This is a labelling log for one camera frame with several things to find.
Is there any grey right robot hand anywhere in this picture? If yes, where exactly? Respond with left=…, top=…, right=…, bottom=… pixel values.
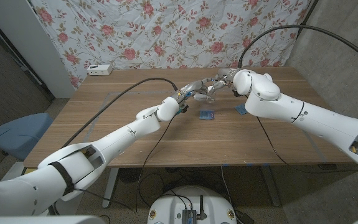
left=207, top=68, right=240, bottom=96

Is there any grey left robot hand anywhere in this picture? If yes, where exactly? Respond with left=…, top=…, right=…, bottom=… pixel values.
left=176, top=77, right=216, bottom=106

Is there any clear plastic medicine bottle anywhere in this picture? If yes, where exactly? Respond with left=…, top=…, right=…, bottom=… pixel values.
left=202, top=91, right=216, bottom=103

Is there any blue sugar packet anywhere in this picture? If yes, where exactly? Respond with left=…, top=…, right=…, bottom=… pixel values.
left=199, top=109, right=215, bottom=120
left=234, top=104, right=248, bottom=116

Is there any floral backdrop cloth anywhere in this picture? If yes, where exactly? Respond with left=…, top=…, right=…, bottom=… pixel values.
left=29, top=0, right=310, bottom=90

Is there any white power strip box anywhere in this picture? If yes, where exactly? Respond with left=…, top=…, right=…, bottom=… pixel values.
left=87, top=63, right=113, bottom=77

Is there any black backdrop stand pole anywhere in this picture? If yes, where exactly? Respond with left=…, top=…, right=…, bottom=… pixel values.
left=296, top=0, right=319, bottom=40

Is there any grey table leg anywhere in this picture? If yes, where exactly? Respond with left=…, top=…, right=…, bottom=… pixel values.
left=259, top=164, right=281, bottom=208

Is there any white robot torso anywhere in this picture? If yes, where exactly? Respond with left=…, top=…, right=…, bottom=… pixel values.
left=147, top=185, right=238, bottom=224

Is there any black computer box with antenna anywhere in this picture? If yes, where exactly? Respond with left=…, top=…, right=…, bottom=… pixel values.
left=182, top=195, right=207, bottom=224

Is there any white table leg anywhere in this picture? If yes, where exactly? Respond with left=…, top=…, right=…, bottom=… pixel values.
left=101, top=167, right=120, bottom=209

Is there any blue padded chair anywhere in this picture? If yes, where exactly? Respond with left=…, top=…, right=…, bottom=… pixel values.
left=0, top=112, right=54, bottom=162

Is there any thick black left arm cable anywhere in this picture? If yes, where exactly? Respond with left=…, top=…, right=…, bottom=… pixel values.
left=62, top=77, right=179, bottom=149

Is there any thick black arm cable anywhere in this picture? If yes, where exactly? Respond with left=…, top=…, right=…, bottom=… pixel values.
left=237, top=24, right=358, bottom=71
left=62, top=77, right=179, bottom=149

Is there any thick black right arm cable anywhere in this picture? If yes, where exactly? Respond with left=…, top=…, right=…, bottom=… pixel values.
left=237, top=24, right=358, bottom=71

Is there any thin black left wrist cable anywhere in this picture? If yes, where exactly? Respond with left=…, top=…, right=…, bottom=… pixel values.
left=134, top=113, right=179, bottom=212

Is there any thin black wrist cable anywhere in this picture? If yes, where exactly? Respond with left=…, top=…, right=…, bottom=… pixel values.
left=134, top=113, right=179, bottom=212
left=255, top=116, right=358, bottom=174

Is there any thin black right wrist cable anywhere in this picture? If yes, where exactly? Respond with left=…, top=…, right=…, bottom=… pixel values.
left=255, top=116, right=358, bottom=174

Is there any black straight floor cable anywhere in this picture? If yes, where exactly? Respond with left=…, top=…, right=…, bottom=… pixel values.
left=220, top=166, right=240, bottom=215

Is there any black looped floor cable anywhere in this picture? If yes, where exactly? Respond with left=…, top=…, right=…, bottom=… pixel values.
left=138, top=171, right=167, bottom=208

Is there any white wall panel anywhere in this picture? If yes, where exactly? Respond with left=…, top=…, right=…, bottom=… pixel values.
left=0, top=0, right=77, bottom=100

